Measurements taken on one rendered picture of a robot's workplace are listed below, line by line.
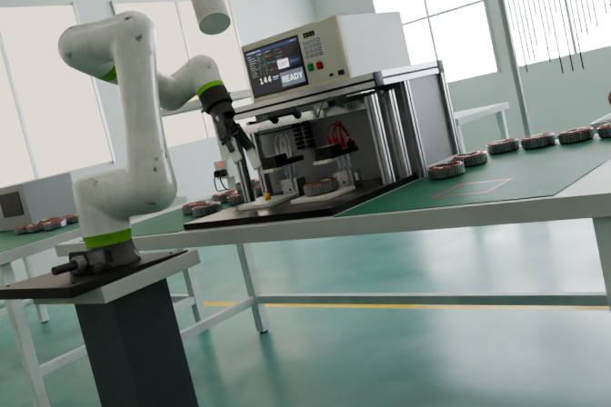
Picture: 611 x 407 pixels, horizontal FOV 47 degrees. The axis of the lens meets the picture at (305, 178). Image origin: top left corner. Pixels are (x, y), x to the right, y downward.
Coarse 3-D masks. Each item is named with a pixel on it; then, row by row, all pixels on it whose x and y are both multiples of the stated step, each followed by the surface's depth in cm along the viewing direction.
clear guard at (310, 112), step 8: (344, 96) 210; (304, 104) 207; (312, 104) 204; (320, 104) 202; (304, 112) 205; (312, 112) 202; (264, 120) 216; (280, 120) 210; (288, 120) 208; (296, 120) 205; (304, 120) 203; (312, 120) 200; (264, 128) 213; (272, 128) 211; (280, 128) 208; (288, 128) 205
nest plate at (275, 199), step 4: (272, 196) 245; (276, 196) 242; (280, 196) 240; (284, 196) 237; (288, 196) 236; (292, 196) 237; (296, 196) 239; (260, 200) 243; (264, 200) 240; (268, 200) 237; (272, 200) 234; (276, 200) 231; (280, 200) 232; (284, 200) 234; (244, 204) 240; (248, 204) 237; (252, 204) 235; (256, 204) 232; (260, 204) 231; (264, 204) 230; (268, 204) 229; (272, 204) 229; (240, 208) 237; (244, 208) 236; (248, 208) 235; (252, 208) 234
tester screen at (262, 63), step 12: (264, 48) 242; (276, 48) 239; (288, 48) 236; (252, 60) 247; (264, 60) 244; (276, 60) 240; (252, 72) 248; (264, 72) 245; (276, 72) 241; (264, 84) 246
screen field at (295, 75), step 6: (282, 72) 240; (288, 72) 238; (294, 72) 236; (300, 72) 235; (282, 78) 240; (288, 78) 238; (294, 78) 237; (300, 78) 235; (282, 84) 241; (288, 84) 239
